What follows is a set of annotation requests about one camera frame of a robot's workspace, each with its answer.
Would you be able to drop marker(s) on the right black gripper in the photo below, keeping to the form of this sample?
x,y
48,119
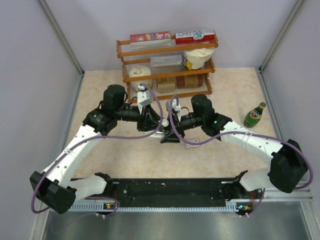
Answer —
x,y
178,125

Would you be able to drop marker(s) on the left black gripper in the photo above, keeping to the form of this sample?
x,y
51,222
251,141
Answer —
x,y
148,120

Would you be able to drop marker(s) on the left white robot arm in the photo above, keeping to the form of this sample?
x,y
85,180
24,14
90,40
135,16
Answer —
x,y
54,186

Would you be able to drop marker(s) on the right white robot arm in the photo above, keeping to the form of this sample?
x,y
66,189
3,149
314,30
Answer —
x,y
286,164

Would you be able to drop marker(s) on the small staple box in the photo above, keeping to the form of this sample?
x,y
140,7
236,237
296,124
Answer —
x,y
192,143

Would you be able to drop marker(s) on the tan cardboard box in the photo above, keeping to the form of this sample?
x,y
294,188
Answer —
x,y
166,84

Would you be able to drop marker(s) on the small white paper roll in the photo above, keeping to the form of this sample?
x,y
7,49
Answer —
x,y
140,71

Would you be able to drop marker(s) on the wooden three-tier shelf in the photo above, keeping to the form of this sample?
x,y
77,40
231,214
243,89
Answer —
x,y
166,69

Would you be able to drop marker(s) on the clear plastic box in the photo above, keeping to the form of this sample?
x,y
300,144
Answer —
x,y
165,61

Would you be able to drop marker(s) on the brown brick-pattern box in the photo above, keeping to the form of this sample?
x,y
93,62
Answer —
x,y
189,81

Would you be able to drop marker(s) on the green glass bottle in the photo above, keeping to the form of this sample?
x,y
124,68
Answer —
x,y
254,116

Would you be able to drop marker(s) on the red foil wrap box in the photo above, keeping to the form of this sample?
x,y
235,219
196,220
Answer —
x,y
152,39

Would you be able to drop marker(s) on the red white toothpaste box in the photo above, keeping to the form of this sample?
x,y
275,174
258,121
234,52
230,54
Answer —
x,y
194,37

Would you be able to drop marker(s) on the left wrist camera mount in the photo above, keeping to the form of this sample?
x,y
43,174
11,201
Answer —
x,y
144,95

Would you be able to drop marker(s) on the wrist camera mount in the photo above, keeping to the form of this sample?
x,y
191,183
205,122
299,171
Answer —
x,y
173,107
144,95

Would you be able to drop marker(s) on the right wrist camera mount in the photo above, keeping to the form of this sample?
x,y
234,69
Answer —
x,y
173,107

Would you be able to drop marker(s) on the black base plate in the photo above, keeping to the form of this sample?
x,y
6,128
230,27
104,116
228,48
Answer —
x,y
174,192

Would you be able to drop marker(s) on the white slotted cable duct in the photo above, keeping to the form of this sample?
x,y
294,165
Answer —
x,y
99,206

